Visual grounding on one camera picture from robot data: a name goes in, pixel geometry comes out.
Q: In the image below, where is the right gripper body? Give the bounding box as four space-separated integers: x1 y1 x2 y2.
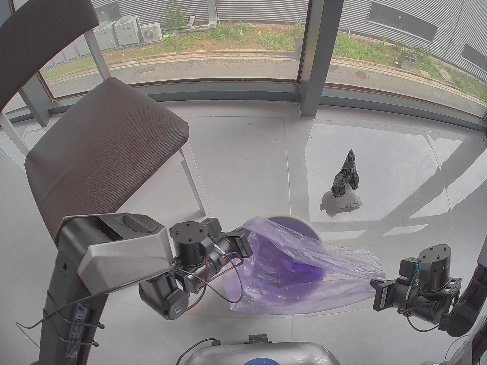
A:
373 278 419 312

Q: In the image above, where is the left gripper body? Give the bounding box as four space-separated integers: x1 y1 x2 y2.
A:
213 231 253 263

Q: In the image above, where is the purple plastic bag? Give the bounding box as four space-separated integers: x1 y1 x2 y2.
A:
222 216 387 316

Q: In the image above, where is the black plastic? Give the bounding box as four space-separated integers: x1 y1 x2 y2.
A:
331 149 360 199

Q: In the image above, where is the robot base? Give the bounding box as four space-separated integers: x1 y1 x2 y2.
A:
189 334 341 365

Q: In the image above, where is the white trash bin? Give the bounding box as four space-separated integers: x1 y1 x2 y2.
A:
263 214 324 246

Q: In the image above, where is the white printed wrapper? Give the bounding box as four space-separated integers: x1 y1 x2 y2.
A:
335 189 364 209

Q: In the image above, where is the window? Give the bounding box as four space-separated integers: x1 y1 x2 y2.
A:
0 0 487 130

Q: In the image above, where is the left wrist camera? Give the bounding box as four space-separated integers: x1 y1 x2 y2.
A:
200 217 224 244

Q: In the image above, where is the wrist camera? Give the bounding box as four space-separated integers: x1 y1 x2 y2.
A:
398 257 419 285
200 217 224 244

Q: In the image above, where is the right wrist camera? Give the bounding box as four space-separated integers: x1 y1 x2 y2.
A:
398 257 419 285

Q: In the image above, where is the black cable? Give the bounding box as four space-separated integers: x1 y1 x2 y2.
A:
405 310 443 332
176 339 222 365
179 255 246 305

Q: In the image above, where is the brown padded white frame chair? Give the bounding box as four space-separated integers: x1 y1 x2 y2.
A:
0 0 211 242

